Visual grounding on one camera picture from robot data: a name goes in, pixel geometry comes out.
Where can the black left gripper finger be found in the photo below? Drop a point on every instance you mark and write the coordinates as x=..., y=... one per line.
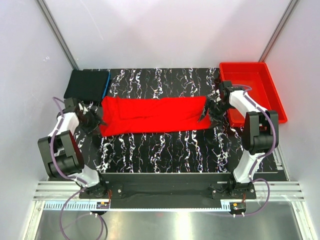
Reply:
x=97, y=120
x=93, y=131

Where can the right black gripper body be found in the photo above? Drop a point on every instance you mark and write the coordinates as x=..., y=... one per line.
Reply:
x=217, y=111

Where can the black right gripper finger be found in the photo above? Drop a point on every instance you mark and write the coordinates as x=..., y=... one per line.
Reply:
x=206, y=107
x=215, y=123

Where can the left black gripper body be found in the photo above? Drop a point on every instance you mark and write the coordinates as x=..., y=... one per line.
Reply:
x=88, y=122

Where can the red t shirt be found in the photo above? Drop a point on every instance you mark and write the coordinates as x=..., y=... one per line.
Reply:
x=169, y=114

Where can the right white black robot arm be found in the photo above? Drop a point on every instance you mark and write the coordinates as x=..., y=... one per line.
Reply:
x=260, y=132

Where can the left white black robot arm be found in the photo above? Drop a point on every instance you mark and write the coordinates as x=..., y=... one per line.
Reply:
x=60, y=153

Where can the folded black t shirt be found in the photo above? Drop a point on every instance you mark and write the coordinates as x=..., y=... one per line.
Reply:
x=86, y=85

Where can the red plastic bin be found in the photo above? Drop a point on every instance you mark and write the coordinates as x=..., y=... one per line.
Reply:
x=257, y=76

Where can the left small electronics board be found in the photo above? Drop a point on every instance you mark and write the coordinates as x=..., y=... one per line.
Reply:
x=102, y=205

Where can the small electronics board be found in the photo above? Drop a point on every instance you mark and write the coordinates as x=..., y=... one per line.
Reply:
x=237, y=206
x=102, y=205

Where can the right small electronics board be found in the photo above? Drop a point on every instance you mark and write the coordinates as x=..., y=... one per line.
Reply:
x=237, y=206

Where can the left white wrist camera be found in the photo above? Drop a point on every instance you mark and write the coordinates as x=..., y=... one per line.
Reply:
x=82, y=108

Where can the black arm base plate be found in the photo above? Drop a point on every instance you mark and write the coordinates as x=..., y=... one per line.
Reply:
x=167, y=177

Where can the aluminium table edge rail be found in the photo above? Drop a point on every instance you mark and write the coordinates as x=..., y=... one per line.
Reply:
x=277, y=190

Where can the white slotted cable duct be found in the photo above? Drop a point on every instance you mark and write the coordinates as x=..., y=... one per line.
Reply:
x=90, y=205

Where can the left aluminium frame post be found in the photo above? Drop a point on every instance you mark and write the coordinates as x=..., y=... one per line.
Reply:
x=57, y=33

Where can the aluminium frame post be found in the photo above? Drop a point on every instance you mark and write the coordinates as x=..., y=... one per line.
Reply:
x=288, y=12
x=57, y=33

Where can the right aluminium frame post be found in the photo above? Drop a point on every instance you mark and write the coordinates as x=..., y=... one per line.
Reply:
x=288, y=12

